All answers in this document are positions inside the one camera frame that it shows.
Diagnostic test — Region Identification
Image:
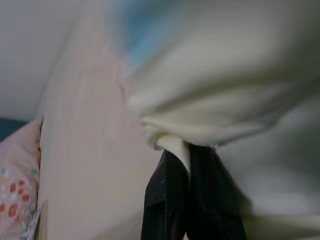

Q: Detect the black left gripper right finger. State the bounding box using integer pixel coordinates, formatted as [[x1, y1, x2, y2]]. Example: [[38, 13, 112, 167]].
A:
[[184, 143, 248, 240]]

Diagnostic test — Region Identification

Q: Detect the bed with cream sheet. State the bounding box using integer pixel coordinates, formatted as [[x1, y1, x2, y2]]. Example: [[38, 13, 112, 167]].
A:
[[37, 0, 163, 240]]

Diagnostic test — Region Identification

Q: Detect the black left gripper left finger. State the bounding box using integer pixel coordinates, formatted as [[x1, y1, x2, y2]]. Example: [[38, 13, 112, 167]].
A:
[[140, 149, 193, 240]]

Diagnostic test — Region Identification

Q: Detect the cream cartoon print blanket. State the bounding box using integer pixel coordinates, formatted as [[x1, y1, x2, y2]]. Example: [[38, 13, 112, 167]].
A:
[[127, 0, 320, 240]]

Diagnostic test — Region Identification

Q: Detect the pink pillow with coloured dots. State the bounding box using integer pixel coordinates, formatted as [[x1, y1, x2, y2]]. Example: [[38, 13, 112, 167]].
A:
[[0, 116, 45, 240]]

